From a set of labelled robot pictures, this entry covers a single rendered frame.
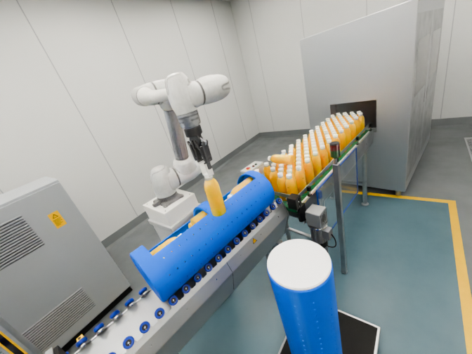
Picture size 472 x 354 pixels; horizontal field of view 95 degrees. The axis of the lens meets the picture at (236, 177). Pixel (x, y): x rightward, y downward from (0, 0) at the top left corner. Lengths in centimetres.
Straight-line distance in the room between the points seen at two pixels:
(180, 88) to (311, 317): 108
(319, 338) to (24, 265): 219
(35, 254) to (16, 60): 228
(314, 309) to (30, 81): 368
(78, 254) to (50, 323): 58
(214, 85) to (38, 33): 318
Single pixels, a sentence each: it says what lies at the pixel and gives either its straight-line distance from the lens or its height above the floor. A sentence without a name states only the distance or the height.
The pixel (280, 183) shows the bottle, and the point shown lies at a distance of 161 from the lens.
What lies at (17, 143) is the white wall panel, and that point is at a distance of 363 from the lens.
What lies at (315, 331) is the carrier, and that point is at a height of 76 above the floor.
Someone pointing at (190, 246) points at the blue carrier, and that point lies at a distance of 112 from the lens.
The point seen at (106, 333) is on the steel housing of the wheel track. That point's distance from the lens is 140.
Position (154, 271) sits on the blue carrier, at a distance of 109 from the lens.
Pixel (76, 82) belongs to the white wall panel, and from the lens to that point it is 387.
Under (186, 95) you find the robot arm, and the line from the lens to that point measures 92.
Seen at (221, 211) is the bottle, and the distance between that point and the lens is 107.
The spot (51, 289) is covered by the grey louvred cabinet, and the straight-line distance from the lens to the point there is 264.
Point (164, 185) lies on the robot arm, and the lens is 165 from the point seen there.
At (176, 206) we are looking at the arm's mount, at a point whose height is 111.
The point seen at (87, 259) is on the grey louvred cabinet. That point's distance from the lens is 262.
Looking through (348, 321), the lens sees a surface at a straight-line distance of 195.
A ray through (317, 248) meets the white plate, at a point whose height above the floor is 104.
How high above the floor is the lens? 183
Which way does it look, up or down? 24 degrees down
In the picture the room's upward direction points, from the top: 17 degrees counter-clockwise
